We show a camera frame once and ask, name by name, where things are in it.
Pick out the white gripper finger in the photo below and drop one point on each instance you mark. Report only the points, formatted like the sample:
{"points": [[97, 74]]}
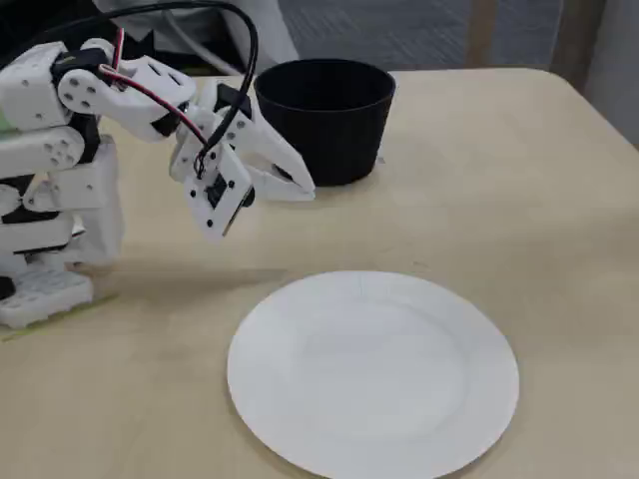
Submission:
{"points": [[277, 147], [279, 192]]}

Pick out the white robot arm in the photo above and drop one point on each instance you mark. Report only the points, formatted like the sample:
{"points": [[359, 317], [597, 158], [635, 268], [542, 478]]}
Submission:
{"points": [[30, 100]]}

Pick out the white paper plate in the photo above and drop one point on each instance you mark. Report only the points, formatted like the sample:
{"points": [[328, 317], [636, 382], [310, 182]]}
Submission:
{"points": [[374, 374]]}

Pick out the black cup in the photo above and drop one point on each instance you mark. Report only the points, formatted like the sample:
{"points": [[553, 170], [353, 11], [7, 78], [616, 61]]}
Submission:
{"points": [[339, 140]]}

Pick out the yellow green base mat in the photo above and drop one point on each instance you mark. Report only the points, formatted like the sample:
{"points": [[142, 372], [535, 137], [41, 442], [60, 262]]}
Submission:
{"points": [[60, 317]]}

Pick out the black base clamp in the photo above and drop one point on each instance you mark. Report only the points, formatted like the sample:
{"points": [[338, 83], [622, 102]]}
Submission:
{"points": [[4, 288]]}

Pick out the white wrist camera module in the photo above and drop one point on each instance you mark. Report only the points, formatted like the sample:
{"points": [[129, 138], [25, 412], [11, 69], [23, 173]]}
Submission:
{"points": [[209, 214]]}

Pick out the wooden partition post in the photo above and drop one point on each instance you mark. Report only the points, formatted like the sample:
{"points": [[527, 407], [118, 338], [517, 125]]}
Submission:
{"points": [[480, 32]]}

